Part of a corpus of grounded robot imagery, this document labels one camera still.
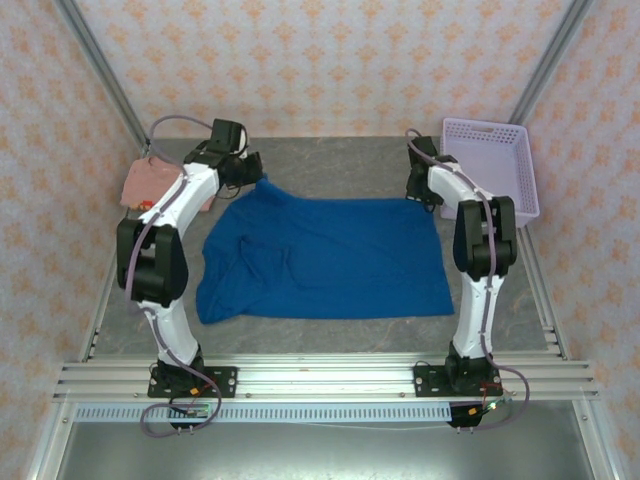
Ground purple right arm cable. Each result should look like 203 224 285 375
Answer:
404 128 531 434

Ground aluminium lower frame rail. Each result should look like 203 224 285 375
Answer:
572 399 626 480
24 399 76 480

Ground blue t-shirt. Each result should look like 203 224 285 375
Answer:
194 172 456 326

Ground grey sheet metal panel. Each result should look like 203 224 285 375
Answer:
54 422 596 480

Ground lavender plastic basket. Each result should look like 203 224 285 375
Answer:
439 117 542 231

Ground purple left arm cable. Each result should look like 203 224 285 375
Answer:
124 113 224 439

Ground folded pink t-shirt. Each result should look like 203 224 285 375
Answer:
118 155 216 214

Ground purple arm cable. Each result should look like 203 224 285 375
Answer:
404 128 531 434
124 113 224 439

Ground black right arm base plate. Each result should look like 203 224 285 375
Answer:
413 364 504 399

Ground small green circuit board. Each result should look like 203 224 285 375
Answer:
467 399 514 419
169 403 211 419

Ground aluminium frame post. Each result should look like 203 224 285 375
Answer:
52 0 153 154
507 0 601 126

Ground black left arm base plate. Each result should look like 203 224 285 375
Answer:
147 366 239 399

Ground white slotted cable duct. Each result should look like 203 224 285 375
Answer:
74 403 454 425

